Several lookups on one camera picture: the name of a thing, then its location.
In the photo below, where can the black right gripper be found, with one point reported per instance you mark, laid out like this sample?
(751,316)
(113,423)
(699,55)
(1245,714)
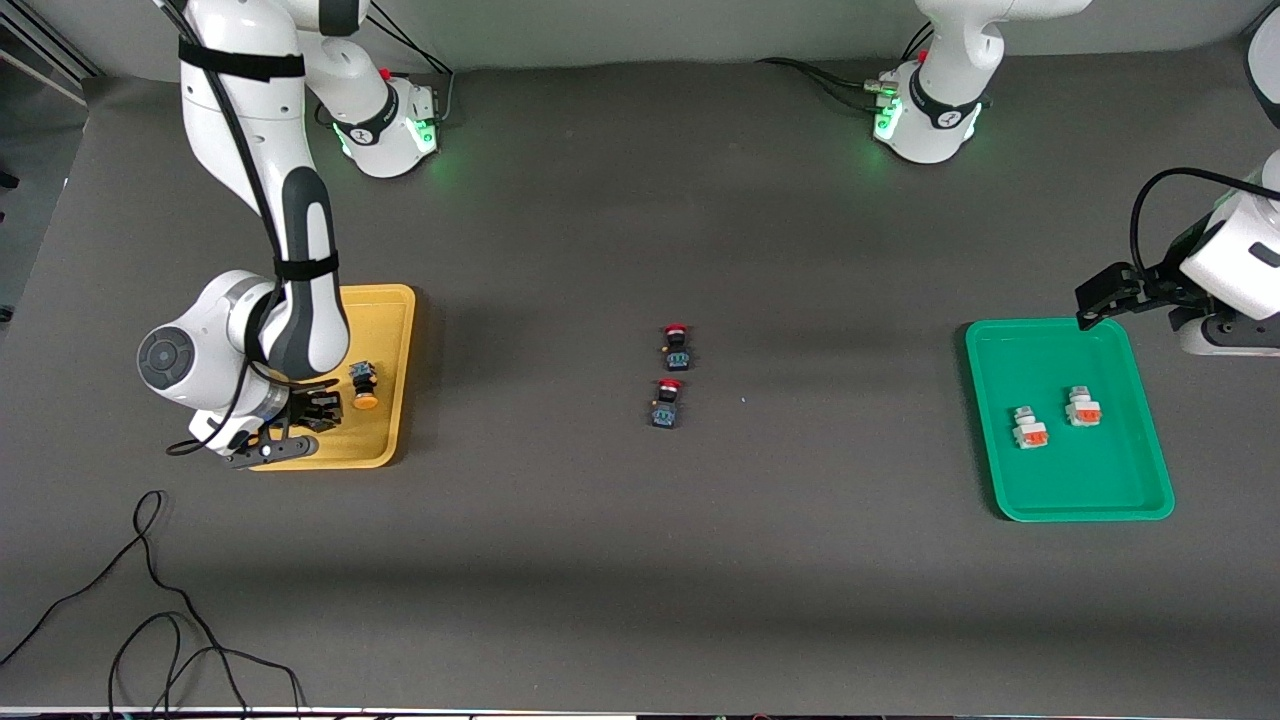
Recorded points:
(303,408)

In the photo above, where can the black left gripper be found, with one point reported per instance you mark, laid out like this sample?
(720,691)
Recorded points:
(1163,277)

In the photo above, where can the yellow cap push button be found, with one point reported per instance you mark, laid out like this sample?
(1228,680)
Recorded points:
(364,398)

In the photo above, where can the white orange push button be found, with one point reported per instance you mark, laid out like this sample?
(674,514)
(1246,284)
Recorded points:
(1083,410)
(1030,432)

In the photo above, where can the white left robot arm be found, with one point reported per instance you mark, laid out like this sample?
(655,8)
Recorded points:
(940,120)

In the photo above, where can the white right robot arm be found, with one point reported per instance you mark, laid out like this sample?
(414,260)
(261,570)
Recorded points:
(250,120)

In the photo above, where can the yellow plastic tray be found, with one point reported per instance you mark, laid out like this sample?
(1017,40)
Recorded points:
(385,320)

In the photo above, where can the green plastic tray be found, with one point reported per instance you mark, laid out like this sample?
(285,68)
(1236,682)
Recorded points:
(1100,470)

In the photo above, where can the red cap push button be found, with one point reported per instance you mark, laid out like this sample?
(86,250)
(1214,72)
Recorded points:
(677,350)
(667,408)

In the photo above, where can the dark grey table mat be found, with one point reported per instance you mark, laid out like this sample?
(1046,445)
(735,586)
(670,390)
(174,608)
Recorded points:
(640,560)

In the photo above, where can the grey metal frame rail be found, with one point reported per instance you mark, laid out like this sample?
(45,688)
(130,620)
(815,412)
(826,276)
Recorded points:
(45,45)

